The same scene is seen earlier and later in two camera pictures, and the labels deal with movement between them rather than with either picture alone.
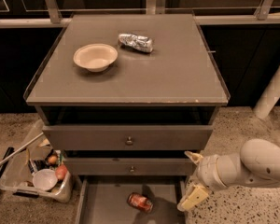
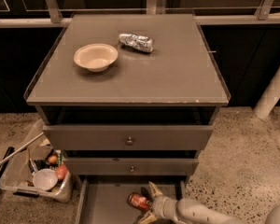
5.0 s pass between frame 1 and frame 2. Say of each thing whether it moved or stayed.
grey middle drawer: stayed
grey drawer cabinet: stayed
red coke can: stayed
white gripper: moved
